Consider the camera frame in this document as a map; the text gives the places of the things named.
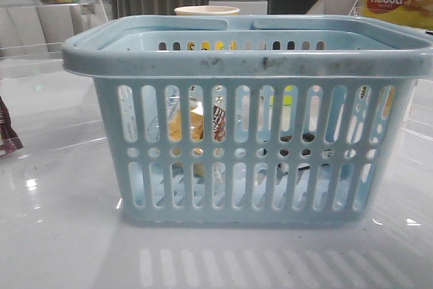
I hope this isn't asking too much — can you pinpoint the packaged bread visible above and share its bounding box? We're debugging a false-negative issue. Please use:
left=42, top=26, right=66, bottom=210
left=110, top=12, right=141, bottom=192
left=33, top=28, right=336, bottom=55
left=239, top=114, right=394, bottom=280
left=148, top=89, right=251, bottom=181

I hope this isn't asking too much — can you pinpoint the dark tissue pack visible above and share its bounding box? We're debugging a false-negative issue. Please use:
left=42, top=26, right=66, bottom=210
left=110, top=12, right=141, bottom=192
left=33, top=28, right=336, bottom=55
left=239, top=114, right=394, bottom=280
left=268, top=132, right=335, bottom=185

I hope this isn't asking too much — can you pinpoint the light blue plastic basket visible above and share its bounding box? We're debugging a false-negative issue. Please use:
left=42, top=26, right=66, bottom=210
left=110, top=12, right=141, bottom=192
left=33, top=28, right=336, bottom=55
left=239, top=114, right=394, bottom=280
left=62, top=15, right=432, bottom=225

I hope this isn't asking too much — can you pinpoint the yellow paper cup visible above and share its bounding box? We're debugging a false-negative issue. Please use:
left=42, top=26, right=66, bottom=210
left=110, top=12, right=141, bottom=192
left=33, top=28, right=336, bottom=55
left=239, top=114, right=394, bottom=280
left=174, top=5, right=240, bottom=16

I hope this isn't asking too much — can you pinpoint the dark red snack packet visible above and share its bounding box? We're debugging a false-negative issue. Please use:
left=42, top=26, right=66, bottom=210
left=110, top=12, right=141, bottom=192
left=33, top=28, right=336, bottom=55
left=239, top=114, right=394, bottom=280
left=0, top=99, right=23, bottom=156

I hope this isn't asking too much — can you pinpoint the clear acrylic display shelf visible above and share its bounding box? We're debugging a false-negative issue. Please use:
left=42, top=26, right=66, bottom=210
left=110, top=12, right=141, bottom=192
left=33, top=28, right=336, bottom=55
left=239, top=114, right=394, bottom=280
left=1, top=0, right=108, bottom=78

